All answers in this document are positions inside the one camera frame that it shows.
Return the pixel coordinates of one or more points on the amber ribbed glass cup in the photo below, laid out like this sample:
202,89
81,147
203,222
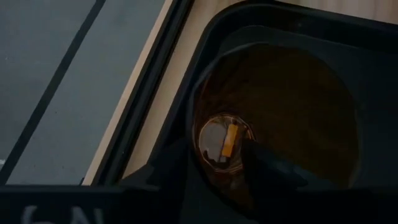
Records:
295,109

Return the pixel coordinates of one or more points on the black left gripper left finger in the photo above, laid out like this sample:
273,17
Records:
168,165

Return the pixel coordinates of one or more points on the black aluminium table frame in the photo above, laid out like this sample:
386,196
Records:
146,93

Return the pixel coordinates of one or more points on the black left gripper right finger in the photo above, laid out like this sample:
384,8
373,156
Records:
267,174

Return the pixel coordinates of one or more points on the black rectangular plastic tray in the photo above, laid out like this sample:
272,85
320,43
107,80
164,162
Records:
376,93

